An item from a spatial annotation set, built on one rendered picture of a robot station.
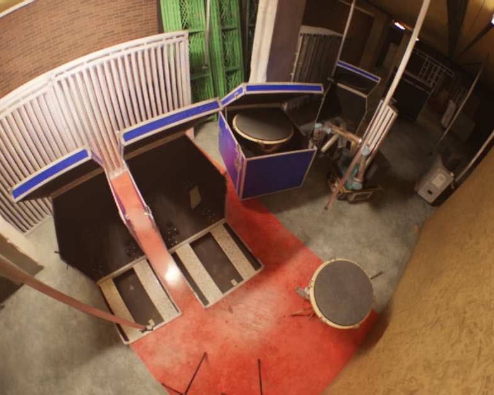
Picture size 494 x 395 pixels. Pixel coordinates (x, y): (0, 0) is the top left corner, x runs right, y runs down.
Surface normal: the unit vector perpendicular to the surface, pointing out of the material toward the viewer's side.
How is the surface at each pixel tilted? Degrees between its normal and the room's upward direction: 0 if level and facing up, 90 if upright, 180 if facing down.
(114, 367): 0
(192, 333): 0
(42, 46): 90
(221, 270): 1
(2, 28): 90
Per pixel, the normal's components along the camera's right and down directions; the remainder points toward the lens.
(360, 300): 0.11, -0.61
